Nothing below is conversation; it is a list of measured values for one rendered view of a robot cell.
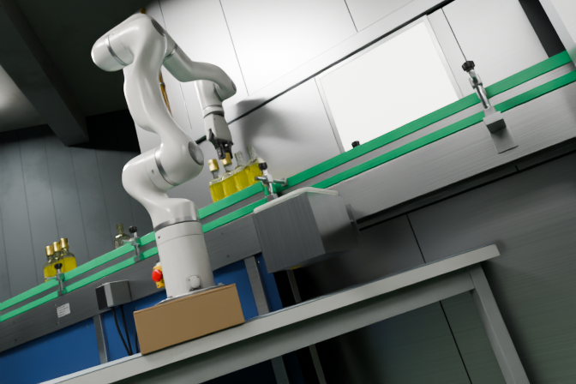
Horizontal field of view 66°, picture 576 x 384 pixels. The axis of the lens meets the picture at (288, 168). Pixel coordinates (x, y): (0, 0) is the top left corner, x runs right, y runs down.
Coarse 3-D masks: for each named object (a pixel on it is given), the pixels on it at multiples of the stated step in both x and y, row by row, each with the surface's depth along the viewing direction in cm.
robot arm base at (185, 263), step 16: (176, 224) 111; (192, 224) 113; (160, 240) 111; (176, 240) 109; (192, 240) 111; (160, 256) 111; (176, 256) 108; (192, 256) 109; (208, 256) 114; (176, 272) 107; (192, 272) 107; (208, 272) 110; (176, 288) 106; (192, 288) 106; (208, 288) 104
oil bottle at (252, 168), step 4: (252, 160) 154; (256, 160) 154; (260, 160) 155; (248, 164) 155; (252, 164) 154; (256, 164) 153; (248, 168) 154; (252, 168) 154; (256, 168) 153; (248, 172) 154; (252, 172) 153; (256, 172) 152; (260, 172) 152; (248, 176) 154; (252, 176) 153; (256, 176) 152; (260, 176) 152; (252, 180) 153; (256, 180) 152; (252, 184) 153
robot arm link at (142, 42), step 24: (144, 24) 123; (120, 48) 125; (144, 48) 122; (144, 72) 123; (144, 96) 121; (144, 120) 120; (168, 120) 121; (168, 144) 116; (192, 144) 119; (168, 168) 115; (192, 168) 116
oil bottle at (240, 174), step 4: (240, 164) 158; (244, 164) 158; (236, 168) 158; (240, 168) 156; (244, 168) 156; (236, 172) 157; (240, 172) 156; (244, 172) 155; (236, 176) 157; (240, 176) 156; (244, 176) 155; (236, 180) 157; (240, 180) 156; (244, 180) 155; (248, 180) 154; (240, 184) 156; (244, 184) 155; (248, 184) 154; (240, 188) 155; (244, 188) 155
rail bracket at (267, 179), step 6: (264, 162) 136; (264, 168) 136; (264, 174) 135; (258, 180) 131; (264, 180) 134; (270, 180) 135; (276, 180) 139; (282, 180) 143; (270, 186) 134; (282, 186) 144; (270, 192) 134; (270, 198) 133; (276, 198) 133
